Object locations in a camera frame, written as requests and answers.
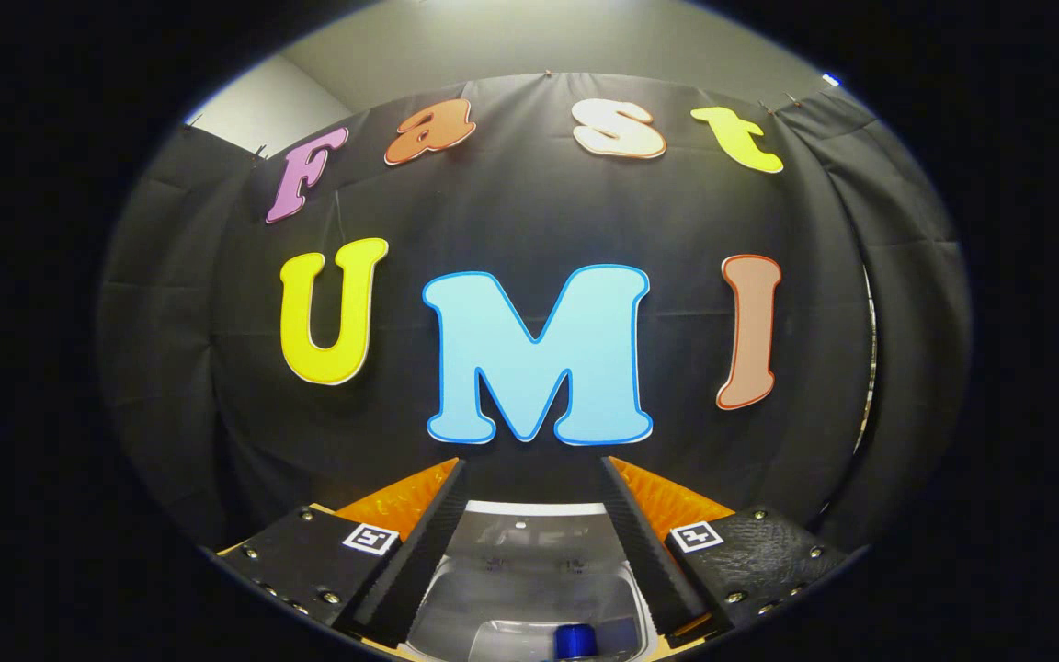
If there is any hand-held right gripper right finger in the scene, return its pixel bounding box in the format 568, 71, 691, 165
598, 456, 852, 645

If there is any wooden desktop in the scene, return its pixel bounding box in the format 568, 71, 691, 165
214, 501, 710, 662

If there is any black backdrop cloth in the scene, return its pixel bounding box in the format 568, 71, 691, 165
96, 72, 972, 553

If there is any white desktop garbage bin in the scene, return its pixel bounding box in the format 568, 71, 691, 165
401, 501, 668, 662

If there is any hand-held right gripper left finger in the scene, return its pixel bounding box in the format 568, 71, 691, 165
214, 458, 471, 647

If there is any blue pop can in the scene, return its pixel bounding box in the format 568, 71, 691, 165
552, 622, 600, 662

